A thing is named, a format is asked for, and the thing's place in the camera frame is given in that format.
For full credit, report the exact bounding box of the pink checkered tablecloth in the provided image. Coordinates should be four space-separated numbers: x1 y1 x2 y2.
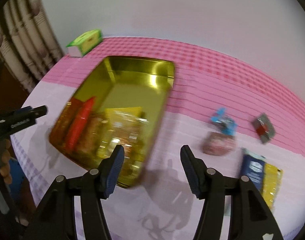
11 36 305 240

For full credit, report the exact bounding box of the yellow snack packet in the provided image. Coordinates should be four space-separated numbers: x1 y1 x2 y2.
102 106 143 160
260 164 283 204

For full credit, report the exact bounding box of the red snack packet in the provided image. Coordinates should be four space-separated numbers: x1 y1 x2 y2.
65 97 96 150

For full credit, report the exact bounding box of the person's left hand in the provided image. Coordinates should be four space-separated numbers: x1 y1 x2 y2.
0 139 12 184

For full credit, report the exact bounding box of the green tissue pack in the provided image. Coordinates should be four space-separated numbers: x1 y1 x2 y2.
66 29 103 57

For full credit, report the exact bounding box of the patterned beige curtain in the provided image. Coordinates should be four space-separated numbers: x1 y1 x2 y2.
0 0 65 93

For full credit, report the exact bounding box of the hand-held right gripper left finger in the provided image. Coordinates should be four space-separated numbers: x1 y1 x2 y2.
30 145 125 240

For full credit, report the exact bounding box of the grey speckled snack block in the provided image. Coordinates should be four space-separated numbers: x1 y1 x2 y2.
251 113 277 144

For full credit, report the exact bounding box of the clear brown pastry packet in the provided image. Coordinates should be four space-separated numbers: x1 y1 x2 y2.
79 115 105 155

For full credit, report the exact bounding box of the dark blue snack packet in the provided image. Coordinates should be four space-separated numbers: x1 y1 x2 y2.
241 148 266 188

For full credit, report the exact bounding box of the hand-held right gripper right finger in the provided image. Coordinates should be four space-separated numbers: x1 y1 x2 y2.
181 145 284 240

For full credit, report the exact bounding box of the blue candy packet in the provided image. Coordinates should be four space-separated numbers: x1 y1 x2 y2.
210 107 237 135

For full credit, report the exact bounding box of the red tin box gold inside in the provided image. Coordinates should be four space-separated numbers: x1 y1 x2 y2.
48 56 175 189

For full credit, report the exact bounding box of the pink floral snack packet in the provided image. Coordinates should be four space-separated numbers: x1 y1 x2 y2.
202 132 236 157

